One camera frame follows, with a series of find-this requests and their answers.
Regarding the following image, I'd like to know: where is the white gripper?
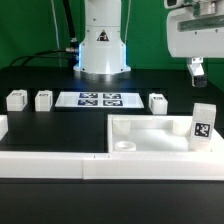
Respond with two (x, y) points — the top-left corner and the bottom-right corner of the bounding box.
(166, 6), (224, 88)

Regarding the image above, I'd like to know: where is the white square tabletop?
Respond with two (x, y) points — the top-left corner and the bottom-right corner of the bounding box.
(107, 114), (223, 154)

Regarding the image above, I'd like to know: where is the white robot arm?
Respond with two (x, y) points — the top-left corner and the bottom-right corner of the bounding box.
(74, 0), (224, 88)

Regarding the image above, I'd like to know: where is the white U-shaped obstacle fence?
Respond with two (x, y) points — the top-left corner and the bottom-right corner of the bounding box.
(0, 112), (224, 180)

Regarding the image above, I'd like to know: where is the white marker plate with tags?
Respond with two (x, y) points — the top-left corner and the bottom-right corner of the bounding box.
(55, 92), (144, 108)

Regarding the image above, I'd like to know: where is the black thick cable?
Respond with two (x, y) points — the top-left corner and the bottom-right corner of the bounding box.
(62, 0), (79, 51)

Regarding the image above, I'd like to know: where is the thin white cable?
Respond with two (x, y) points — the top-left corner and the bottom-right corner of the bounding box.
(50, 0), (62, 68)

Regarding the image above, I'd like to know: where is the black cable bundle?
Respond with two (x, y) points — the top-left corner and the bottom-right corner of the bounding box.
(9, 48), (80, 68)

